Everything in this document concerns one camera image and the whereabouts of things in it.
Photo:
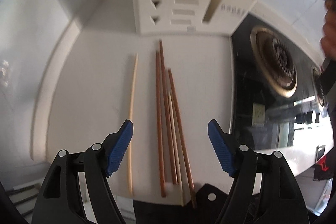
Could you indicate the tan bamboo chopstick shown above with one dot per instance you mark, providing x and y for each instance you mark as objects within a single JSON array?
[{"x": 176, "y": 154}]

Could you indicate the black glass gas stove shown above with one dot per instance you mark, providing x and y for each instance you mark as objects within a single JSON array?
[{"x": 275, "y": 94}]

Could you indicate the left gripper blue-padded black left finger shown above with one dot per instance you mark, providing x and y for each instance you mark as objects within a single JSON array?
[{"x": 59, "y": 199}]

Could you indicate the person's right hand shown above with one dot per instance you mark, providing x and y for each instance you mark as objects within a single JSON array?
[{"x": 328, "y": 41}]

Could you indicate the dark brown wooden chopstick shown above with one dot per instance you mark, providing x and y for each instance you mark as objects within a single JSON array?
[{"x": 167, "y": 116}]

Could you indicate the reddish brown wooden chopstick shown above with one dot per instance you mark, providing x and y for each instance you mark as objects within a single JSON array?
[{"x": 159, "y": 127}]

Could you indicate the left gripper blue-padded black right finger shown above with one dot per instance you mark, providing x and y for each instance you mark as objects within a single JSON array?
[{"x": 264, "y": 189}]

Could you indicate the light brown wooden chopstick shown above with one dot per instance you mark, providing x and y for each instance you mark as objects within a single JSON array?
[{"x": 182, "y": 140}]

